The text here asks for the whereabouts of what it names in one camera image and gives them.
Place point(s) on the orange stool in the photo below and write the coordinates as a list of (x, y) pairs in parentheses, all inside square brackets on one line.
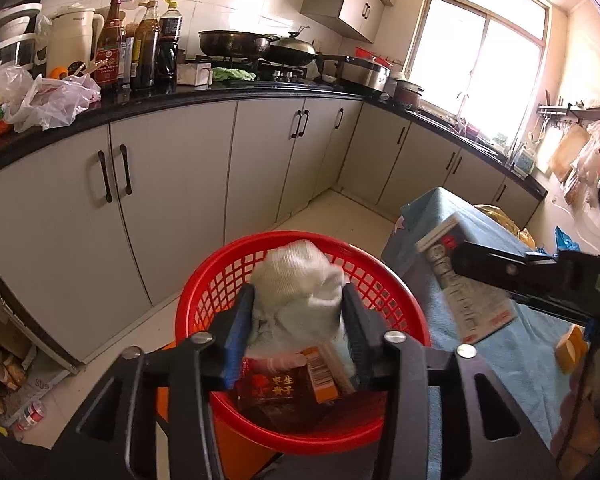
[(240, 447)]

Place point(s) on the small dark red pot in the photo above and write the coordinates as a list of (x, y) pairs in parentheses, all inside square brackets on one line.
[(409, 96)]

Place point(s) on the beige lower cabinets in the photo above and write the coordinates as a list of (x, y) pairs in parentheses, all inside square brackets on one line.
[(180, 185)]

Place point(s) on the wooden cutting board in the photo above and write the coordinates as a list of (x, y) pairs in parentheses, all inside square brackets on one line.
[(569, 152)]

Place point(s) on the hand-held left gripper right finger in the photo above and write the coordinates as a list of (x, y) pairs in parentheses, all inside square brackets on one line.
[(358, 341)]

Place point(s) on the sink faucet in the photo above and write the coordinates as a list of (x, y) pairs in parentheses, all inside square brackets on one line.
[(462, 110)]

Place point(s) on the white cloth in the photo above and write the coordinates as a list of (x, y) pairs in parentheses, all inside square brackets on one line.
[(295, 285)]

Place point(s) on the red label sauce bottle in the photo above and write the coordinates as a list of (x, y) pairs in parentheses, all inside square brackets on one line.
[(109, 55)]

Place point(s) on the steel rice cooker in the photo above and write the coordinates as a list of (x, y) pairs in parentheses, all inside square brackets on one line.
[(362, 75)]

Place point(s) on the orange fruit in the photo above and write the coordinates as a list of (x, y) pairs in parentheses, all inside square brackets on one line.
[(57, 73)]

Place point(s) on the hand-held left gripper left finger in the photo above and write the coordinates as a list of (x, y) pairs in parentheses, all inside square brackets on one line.
[(235, 332)]

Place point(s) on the red foil packet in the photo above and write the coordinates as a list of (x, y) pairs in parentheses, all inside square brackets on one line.
[(270, 382)]

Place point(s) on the blue tablecloth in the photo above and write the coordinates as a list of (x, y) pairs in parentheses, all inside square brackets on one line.
[(520, 360)]

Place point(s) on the orange carton box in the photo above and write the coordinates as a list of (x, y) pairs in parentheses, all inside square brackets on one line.
[(320, 375)]

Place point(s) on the gas stove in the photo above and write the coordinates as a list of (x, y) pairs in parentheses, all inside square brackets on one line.
[(285, 75)]

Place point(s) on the metal wall rack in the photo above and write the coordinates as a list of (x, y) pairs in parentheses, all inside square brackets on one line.
[(570, 110)]

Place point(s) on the dark metal pot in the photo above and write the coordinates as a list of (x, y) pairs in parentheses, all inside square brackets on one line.
[(230, 44)]

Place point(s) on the red kitchen container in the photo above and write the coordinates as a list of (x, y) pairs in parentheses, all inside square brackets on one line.
[(372, 56)]

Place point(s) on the white black stacked appliance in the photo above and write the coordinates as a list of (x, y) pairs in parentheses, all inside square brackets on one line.
[(15, 25)]

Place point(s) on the beige upper cabinets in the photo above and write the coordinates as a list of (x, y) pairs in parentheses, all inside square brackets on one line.
[(350, 5)]

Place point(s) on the blue plastic bag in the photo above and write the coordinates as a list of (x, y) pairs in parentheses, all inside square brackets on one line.
[(566, 240)]

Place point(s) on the person's right hand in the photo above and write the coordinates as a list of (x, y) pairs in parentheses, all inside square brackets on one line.
[(580, 425)]

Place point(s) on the wok with lid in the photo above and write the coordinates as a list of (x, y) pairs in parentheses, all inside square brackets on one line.
[(292, 52)]

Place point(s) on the dark soy sauce bottle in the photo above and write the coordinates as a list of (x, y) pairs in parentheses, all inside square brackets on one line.
[(168, 45)]

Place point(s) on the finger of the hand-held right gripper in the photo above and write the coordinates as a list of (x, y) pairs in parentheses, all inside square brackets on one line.
[(500, 265), (555, 304)]

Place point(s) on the green cloth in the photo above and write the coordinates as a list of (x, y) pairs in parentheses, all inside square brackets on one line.
[(232, 74)]

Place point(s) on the cluttered storage shelf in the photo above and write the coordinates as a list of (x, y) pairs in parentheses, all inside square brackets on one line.
[(10, 370)]

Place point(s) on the clear plastic bags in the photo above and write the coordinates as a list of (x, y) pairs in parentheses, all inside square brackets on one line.
[(45, 102)]

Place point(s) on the hanging plastic bags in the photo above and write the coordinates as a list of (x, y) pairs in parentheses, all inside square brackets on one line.
[(595, 155)]

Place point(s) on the kitchen window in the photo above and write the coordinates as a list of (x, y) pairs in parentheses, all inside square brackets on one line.
[(475, 60)]

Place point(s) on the beige cabinets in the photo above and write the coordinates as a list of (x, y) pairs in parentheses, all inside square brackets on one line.
[(180, 185), (350, 5)]

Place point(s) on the yellow plastic bag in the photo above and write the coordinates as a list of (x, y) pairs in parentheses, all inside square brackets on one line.
[(505, 220)]

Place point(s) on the brown oil bottle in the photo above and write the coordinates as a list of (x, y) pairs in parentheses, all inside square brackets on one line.
[(145, 50)]

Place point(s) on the red plastic basket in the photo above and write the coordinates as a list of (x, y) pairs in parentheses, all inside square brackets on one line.
[(205, 290)]

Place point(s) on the white electric kettle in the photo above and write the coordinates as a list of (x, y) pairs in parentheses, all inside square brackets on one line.
[(72, 40)]

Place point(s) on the white seasoning container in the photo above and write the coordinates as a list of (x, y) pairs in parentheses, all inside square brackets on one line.
[(194, 74)]

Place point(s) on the blue white packet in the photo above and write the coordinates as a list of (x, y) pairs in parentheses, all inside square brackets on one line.
[(522, 160)]

